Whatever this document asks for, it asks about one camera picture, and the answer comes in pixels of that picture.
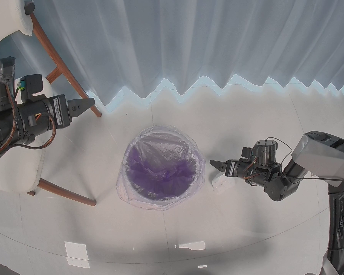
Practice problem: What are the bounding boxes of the wooden chair white cushions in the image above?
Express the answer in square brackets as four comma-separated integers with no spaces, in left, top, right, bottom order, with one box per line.
[0,0,102,207]

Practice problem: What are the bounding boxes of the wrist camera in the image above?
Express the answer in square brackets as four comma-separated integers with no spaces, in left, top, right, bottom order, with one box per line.
[19,74,46,102]
[240,146,257,163]

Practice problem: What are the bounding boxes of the purple plastic bag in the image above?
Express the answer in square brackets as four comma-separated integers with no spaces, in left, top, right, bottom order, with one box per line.
[115,124,206,211]

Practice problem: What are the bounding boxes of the pale blue curtain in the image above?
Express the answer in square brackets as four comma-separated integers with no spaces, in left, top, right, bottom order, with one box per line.
[0,0,344,109]

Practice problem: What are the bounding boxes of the black cable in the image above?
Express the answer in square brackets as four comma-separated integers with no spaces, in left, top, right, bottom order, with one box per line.
[267,137,344,183]

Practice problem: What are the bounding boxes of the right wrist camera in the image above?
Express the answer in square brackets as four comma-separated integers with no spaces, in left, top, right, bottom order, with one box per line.
[240,146,257,163]

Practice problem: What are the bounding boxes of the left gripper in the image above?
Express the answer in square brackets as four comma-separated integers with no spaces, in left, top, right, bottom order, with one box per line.
[15,94,96,146]

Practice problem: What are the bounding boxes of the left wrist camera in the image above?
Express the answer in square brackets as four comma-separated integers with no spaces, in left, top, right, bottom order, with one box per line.
[19,74,46,102]

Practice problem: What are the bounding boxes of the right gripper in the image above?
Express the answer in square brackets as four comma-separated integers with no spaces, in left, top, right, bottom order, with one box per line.
[209,159,255,183]

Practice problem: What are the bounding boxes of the white trash bin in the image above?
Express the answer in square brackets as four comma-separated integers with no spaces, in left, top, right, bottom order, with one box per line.
[124,133,200,206]

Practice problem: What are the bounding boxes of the white paper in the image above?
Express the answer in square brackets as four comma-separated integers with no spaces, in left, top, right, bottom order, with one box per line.
[211,169,237,196]

